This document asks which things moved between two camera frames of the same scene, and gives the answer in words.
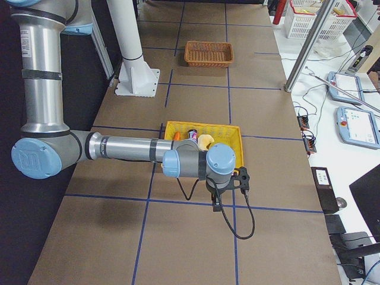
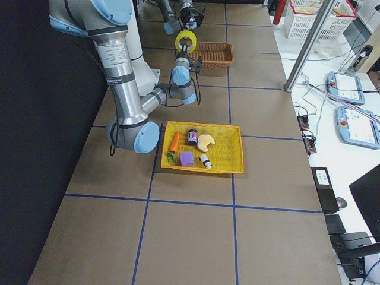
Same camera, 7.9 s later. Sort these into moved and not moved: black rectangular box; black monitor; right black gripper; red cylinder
Moved: right black gripper
Not moved: black monitor; red cylinder; black rectangular box
